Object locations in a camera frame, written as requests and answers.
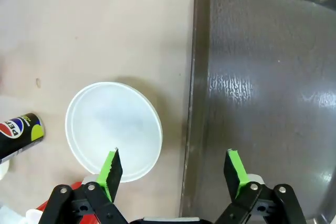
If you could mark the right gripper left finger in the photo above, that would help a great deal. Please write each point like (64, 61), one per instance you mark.
(109, 171)

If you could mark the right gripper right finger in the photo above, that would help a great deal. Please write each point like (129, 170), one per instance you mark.
(235, 171)

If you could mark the white plastic bowl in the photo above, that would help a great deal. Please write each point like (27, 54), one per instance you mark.
(110, 124)

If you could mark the red plastic cup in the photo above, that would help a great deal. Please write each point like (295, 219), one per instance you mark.
(44, 212)

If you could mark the black Pepsi can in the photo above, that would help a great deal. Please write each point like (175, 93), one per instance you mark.
(18, 134)

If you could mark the dark brown serving tray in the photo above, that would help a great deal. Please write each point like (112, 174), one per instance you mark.
(262, 103)

